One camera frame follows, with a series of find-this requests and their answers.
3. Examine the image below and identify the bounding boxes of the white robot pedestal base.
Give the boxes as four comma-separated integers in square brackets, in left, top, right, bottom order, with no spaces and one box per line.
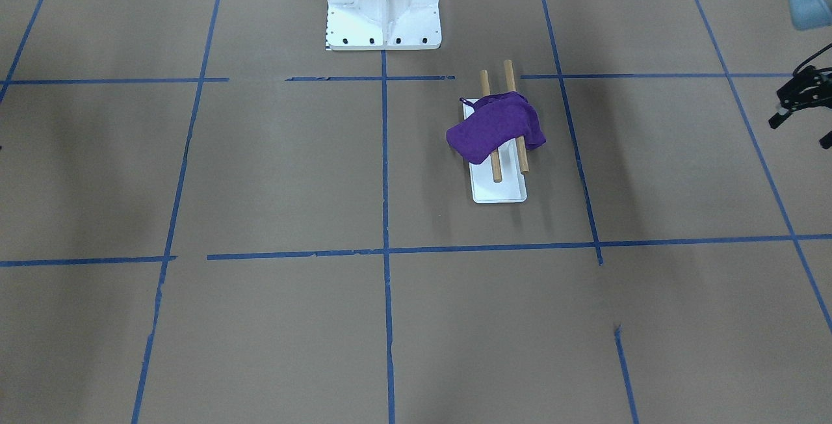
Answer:
[325,0,443,51]

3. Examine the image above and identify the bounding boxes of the white towel rack base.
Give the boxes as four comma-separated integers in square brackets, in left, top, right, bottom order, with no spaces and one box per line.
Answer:
[462,104,528,204]

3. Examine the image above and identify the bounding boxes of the purple towel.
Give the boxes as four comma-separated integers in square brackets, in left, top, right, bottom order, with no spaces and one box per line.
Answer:
[446,92,547,165]

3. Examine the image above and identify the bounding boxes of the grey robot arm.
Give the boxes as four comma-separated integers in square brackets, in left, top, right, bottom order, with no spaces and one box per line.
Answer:
[768,0,831,129]

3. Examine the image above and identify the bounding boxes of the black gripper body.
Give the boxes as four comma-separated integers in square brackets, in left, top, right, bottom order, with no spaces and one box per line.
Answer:
[769,65,831,129]

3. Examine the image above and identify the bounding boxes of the wooden rack bar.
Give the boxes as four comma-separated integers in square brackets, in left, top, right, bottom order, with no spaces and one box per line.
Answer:
[503,59,530,176]
[480,70,503,183]

